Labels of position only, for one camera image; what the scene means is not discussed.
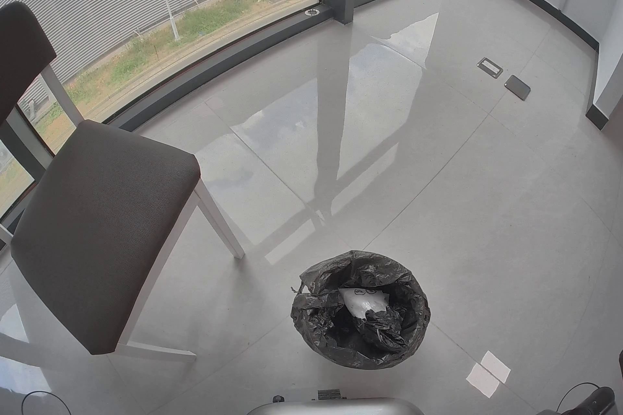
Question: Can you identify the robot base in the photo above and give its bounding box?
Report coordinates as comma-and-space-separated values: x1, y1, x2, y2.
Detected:
245, 388, 427, 415

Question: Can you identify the black plastic bag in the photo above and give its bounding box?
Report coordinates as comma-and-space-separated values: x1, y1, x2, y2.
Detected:
290, 250, 431, 370

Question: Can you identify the white chair with grey seat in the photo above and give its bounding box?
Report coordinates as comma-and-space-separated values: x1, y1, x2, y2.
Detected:
0, 1, 246, 363

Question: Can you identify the black cable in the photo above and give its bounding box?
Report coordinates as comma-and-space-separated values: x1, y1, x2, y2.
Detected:
556, 381, 603, 415
21, 391, 67, 415

